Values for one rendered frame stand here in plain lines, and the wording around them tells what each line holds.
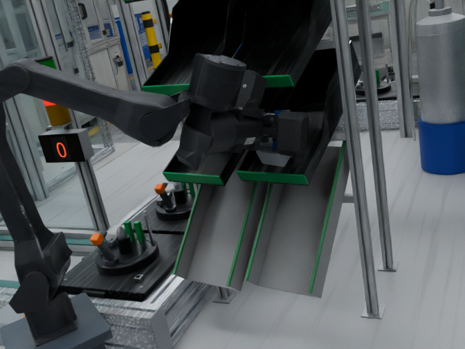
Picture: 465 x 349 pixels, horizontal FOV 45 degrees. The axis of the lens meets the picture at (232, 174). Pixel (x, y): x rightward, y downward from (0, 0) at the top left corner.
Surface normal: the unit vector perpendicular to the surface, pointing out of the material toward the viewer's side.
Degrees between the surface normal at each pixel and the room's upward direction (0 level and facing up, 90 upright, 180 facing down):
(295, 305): 0
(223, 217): 45
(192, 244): 90
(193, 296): 90
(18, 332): 0
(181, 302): 90
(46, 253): 61
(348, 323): 0
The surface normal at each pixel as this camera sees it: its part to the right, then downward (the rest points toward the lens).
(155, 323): 0.90, -0.01
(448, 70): -0.08, 0.36
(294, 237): -0.52, -0.38
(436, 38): -0.45, 0.39
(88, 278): -0.18, -0.92
